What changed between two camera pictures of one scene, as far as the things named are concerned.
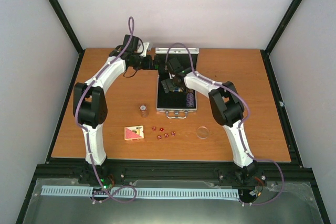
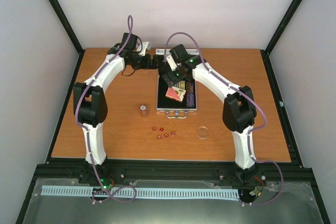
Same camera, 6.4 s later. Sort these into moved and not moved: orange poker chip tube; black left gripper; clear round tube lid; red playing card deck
Moved: red playing card deck
Not moved: clear round tube lid; orange poker chip tube; black left gripper
